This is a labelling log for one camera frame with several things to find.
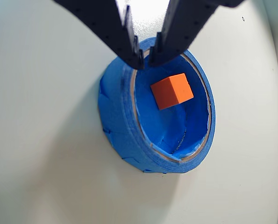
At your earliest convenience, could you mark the blue tape roll bin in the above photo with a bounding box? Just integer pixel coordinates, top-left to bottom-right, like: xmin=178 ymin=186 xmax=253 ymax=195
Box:
xmin=97 ymin=37 xmax=216 ymax=175

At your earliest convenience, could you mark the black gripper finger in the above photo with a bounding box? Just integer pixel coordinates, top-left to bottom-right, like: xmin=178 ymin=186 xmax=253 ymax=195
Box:
xmin=53 ymin=0 xmax=145 ymax=70
xmin=149 ymin=0 xmax=243 ymax=68

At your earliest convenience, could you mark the orange foam cube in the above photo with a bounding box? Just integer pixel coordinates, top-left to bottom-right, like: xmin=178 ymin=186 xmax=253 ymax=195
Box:
xmin=150 ymin=73 xmax=194 ymax=111

